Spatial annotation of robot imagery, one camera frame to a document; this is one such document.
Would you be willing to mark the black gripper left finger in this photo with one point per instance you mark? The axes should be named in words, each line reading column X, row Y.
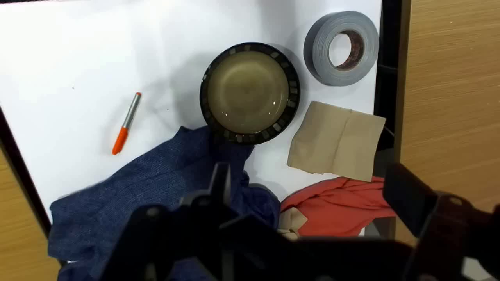
column 157, row 244

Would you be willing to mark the grey duct tape roll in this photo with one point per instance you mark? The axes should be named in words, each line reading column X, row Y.
column 322, row 56

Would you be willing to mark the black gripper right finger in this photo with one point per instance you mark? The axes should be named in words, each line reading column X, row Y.
column 454, row 234

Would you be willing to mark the brown paper sheet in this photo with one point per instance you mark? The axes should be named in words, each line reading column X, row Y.
column 338, row 141

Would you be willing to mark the orange capped grey marker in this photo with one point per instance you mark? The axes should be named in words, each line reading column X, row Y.
column 127, row 125

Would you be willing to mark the red cloth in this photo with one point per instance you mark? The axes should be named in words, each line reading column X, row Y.
column 344, row 205

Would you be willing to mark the wooden desk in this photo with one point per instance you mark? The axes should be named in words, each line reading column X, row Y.
column 16, row 228
column 454, row 88

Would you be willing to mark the dark blue cloth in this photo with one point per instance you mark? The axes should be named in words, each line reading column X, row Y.
column 130, row 208

